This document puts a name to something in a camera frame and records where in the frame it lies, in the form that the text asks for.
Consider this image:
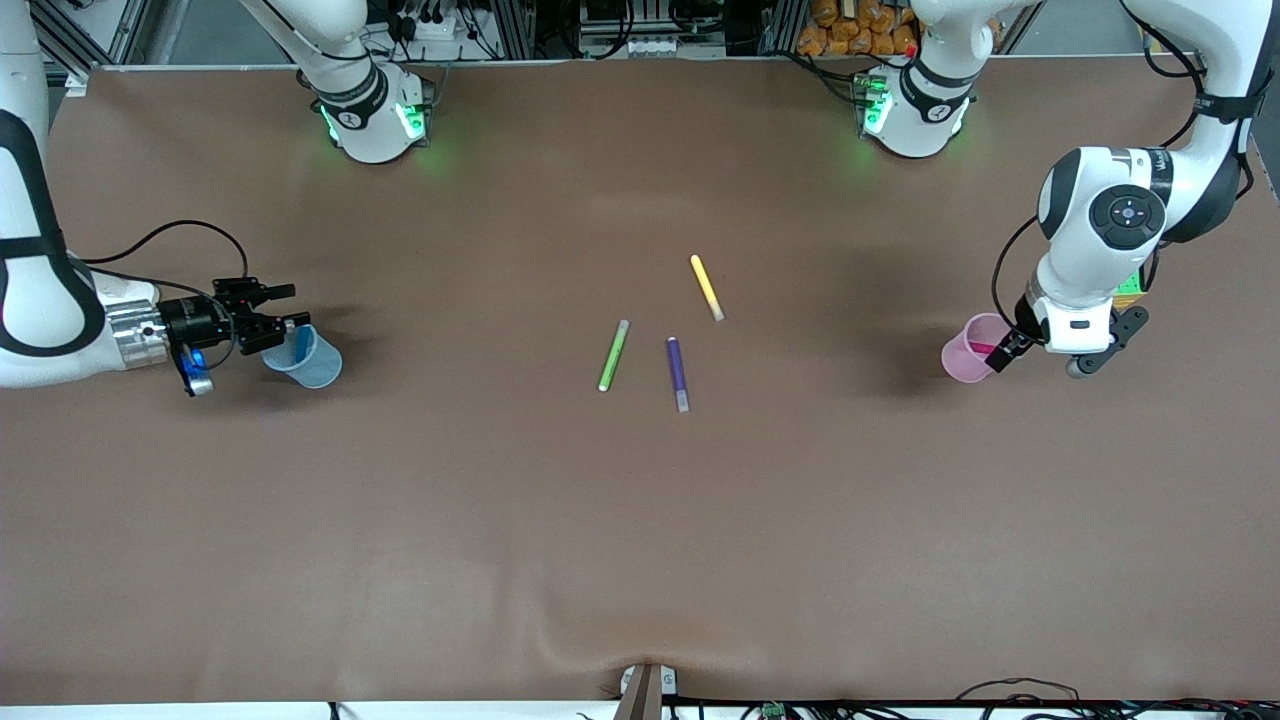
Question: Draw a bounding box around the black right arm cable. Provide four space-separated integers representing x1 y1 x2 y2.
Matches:
78 219 251 301

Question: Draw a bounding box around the aluminium frame profile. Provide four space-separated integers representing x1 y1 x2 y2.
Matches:
490 0 538 61
758 0 809 56

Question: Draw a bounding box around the aluminium frame corner post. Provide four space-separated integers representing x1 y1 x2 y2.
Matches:
30 0 151 98

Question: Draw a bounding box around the long white socket strip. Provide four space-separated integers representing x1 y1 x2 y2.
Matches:
578 35 728 59

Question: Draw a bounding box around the green marker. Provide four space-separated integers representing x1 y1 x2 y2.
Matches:
598 319 631 393

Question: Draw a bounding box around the purple marker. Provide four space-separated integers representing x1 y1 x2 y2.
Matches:
667 337 691 414

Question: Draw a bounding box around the translucent pink cup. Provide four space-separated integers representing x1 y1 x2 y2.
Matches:
941 312 1016 384

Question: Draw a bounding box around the black cable bundle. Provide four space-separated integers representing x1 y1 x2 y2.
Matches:
955 678 1280 720

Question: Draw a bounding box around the translucent blue cup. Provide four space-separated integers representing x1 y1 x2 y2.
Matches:
262 323 343 389

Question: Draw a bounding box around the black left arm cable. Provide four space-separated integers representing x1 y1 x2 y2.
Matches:
990 213 1043 336

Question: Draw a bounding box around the yellow marker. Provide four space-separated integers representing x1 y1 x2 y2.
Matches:
690 254 726 323

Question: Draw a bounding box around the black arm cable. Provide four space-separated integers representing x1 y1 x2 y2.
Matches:
78 219 251 301
990 213 1043 336

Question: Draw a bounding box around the bag of orange items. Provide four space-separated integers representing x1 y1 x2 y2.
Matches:
795 0 1003 58

